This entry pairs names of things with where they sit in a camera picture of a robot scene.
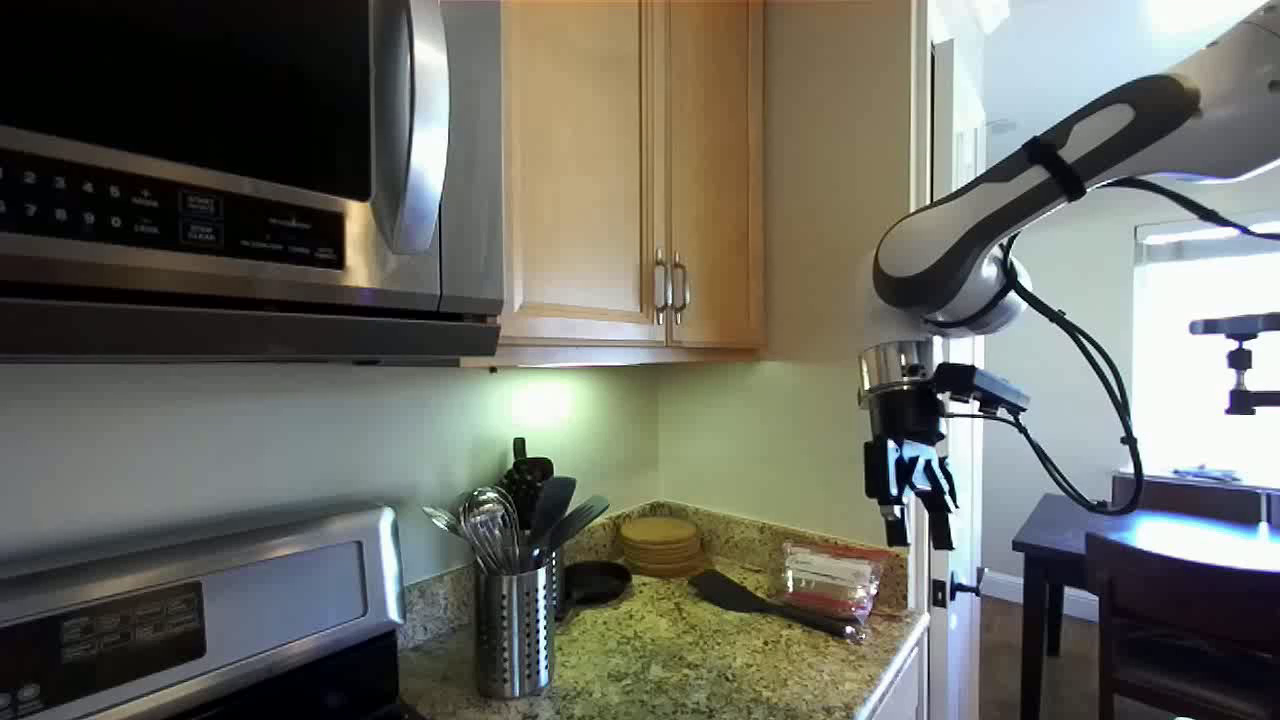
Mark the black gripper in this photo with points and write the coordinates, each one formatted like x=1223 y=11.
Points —
x=907 y=447

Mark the wooden cabinet door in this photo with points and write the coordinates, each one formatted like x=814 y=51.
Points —
x=715 y=162
x=581 y=162

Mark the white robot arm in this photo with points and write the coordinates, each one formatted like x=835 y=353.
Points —
x=962 y=240

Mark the white door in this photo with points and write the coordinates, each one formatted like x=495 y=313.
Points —
x=962 y=504

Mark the white base cabinet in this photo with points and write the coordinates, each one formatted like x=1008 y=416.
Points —
x=907 y=680

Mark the wooden cabinet body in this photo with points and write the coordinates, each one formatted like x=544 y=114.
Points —
x=603 y=356

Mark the dark wooden dining table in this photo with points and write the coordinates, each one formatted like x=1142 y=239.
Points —
x=1065 y=532

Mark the black spatula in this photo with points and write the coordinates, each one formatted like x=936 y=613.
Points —
x=730 y=590

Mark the dark wooden chair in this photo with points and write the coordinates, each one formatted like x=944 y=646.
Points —
x=1187 y=498
x=1187 y=626

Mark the bright window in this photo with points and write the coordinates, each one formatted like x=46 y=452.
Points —
x=1202 y=400

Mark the small black dish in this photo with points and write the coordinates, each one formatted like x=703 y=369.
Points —
x=597 y=583

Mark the perforated steel utensil holder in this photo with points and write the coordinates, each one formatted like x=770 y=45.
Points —
x=515 y=632
x=555 y=583

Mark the black plastic utensil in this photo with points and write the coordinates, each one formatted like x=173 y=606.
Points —
x=549 y=504

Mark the metal spoon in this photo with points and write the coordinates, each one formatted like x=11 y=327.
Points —
x=445 y=520

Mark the stainless steel stove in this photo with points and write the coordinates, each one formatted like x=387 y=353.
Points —
x=240 y=602

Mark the stainless steel microwave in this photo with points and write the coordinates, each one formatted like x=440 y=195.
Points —
x=200 y=134

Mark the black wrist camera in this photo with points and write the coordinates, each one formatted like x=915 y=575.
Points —
x=980 y=391

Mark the white door frame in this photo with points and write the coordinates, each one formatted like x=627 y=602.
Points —
x=922 y=162

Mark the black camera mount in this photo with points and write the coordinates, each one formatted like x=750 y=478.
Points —
x=1241 y=348

